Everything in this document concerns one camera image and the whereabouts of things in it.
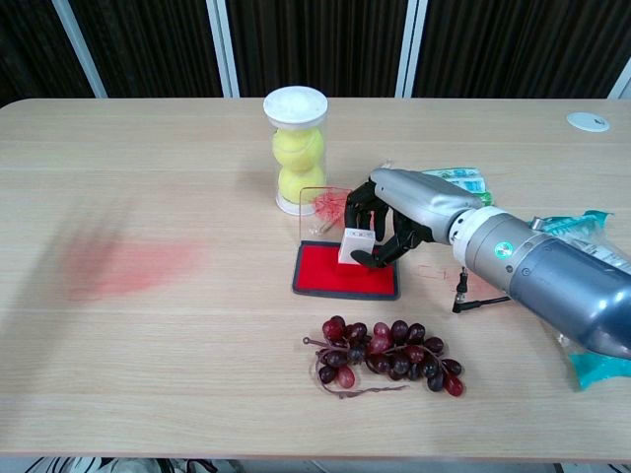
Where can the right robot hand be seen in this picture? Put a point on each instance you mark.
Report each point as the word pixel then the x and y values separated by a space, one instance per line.
pixel 424 202

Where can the small red white eraser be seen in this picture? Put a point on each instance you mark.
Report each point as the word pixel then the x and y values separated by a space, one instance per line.
pixel 355 241

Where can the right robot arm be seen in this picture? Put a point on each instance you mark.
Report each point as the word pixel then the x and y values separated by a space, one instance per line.
pixel 567 281

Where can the red ink pad clear lid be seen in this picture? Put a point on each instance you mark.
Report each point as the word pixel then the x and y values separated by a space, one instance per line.
pixel 320 271

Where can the green tissue pack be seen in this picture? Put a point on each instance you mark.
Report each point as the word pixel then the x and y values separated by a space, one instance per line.
pixel 463 180

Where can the yellow tennis ball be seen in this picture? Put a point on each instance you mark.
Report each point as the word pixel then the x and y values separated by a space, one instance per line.
pixel 298 148
pixel 296 184

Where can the red grape bunch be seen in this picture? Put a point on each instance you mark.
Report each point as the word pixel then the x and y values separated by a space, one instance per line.
pixel 394 355

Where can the clear tube white lid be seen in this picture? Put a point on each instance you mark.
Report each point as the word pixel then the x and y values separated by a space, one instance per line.
pixel 295 106

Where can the teal clear snack packet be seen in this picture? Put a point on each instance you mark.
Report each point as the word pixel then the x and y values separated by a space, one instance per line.
pixel 591 231

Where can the white partition post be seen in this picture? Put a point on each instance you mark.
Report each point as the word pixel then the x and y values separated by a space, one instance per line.
pixel 622 84
pixel 79 49
pixel 224 49
pixel 411 49

